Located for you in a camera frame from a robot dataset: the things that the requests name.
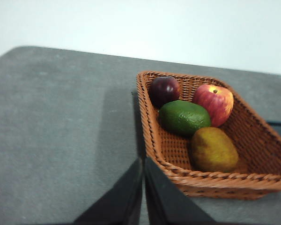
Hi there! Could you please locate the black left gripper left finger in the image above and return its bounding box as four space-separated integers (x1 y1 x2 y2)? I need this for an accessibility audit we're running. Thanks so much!
74 157 144 225

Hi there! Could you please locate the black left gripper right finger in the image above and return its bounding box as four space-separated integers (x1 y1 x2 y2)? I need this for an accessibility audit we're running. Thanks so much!
144 156 216 225

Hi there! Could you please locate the green avocado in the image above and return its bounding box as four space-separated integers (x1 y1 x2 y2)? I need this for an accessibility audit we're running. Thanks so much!
158 100 212 137

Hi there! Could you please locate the red yellow apple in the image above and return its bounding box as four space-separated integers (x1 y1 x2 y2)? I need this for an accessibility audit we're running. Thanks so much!
192 84 234 128

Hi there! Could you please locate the brown wicker basket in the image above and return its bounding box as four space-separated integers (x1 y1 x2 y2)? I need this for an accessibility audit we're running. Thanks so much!
136 71 281 201

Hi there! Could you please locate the dark purple plum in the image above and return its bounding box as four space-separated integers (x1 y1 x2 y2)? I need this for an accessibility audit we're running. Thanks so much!
149 76 180 109

